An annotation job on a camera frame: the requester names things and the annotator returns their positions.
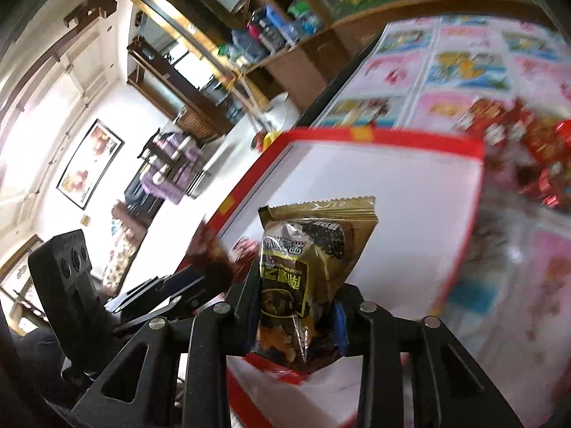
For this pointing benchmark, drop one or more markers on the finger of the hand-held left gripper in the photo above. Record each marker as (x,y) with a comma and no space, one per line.
(156,316)
(165,287)

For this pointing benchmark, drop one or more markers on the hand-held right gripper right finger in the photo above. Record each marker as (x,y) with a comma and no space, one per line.
(340,325)

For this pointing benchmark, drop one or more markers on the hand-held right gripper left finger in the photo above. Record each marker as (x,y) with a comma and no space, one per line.
(244,321)

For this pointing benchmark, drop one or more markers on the dark red snack packet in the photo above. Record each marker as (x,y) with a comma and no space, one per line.
(214,254)

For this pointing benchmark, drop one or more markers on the gold brown snack packet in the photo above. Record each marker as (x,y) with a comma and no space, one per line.
(303,254)

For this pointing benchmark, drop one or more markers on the red rimmed white box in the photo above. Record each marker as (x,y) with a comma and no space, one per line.
(383,187)

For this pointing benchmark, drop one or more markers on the pile of red snack packets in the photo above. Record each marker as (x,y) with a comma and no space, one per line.
(535,142)

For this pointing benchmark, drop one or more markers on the floral cloth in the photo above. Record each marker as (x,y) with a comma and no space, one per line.
(120,258)

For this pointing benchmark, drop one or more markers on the dining table with purple cloth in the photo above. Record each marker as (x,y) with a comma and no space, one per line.
(169,178)

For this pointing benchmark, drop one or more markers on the white round container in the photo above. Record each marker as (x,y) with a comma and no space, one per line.
(281,111)

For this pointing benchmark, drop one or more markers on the gold framed display cabinet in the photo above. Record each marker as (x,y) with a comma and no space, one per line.
(187,31)

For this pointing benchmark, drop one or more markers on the wooden ceiling ornament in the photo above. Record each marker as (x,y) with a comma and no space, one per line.
(89,9)

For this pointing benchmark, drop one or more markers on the wooden sideboard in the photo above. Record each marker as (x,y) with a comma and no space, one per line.
(303,67)

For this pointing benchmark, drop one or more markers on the group of blue bottles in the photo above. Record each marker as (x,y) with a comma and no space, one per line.
(267,31)

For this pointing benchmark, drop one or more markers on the printed cartoon blanket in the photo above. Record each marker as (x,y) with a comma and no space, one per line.
(446,67)

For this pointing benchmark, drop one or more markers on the framed wall picture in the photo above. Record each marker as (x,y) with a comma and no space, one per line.
(89,165)

